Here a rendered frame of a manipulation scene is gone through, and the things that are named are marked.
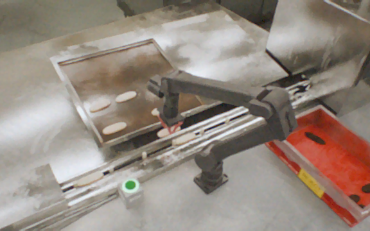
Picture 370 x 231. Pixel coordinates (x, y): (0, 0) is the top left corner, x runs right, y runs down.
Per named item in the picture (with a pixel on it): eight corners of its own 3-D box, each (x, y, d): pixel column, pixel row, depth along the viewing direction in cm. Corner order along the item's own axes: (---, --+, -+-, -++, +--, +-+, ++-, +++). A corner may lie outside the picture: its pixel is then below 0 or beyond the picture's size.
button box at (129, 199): (126, 216, 123) (124, 198, 115) (116, 199, 128) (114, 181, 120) (146, 206, 126) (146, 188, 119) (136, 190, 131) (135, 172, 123)
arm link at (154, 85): (167, 84, 113) (184, 74, 118) (143, 69, 118) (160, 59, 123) (166, 110, 121) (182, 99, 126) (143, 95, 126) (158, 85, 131)
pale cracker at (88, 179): (79, 188, 122) (78, 187, 122) (75, 181, 125) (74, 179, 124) (105, 177, 127) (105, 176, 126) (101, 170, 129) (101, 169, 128)
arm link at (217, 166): (213, 178, 125) (221, 169, 129) (217, 160, 118) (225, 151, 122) (194, 164, 129) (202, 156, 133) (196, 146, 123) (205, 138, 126)
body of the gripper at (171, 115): (169, 128, 126) (171, 113, 120) (155, 111, 131) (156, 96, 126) (184, 122, 128) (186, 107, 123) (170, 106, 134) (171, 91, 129)
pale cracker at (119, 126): (105, 136, 136) (105, 135, 135) (101, 129, 138) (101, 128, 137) (128, 128, 140) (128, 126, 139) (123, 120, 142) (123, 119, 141)
